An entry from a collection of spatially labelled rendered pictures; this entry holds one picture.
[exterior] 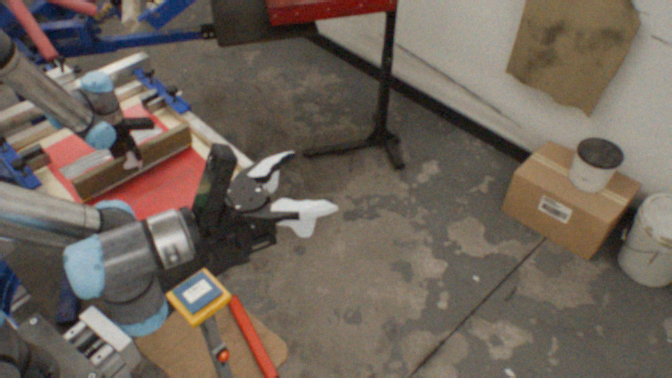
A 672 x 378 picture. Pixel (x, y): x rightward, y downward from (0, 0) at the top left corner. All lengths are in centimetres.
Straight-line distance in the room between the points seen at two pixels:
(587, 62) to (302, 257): 165
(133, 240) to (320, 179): 244
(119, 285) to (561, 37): 247
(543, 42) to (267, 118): 170
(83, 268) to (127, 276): 5
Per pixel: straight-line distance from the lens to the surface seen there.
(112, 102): 169
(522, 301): 278
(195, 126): 200
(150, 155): 189
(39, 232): 85
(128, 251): 74
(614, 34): 278
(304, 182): 311
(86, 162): 202
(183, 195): 181
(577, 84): 292
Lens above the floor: 224
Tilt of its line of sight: 47 degrees down
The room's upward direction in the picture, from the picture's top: straight up
